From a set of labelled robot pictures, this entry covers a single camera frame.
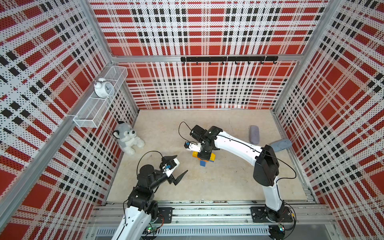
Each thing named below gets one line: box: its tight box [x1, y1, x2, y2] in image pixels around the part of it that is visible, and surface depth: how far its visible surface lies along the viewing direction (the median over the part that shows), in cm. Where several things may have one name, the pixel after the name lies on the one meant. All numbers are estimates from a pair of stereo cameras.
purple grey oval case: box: [249, 125, 260, 145], surface depth 104 cm
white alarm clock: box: [94, 77, 115, 99], surface depth 72 cm
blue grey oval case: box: [269, 138, 293, 153], surface depth 100 cm
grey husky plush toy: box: [112, 120, 145, 155], surface depth 88 cm
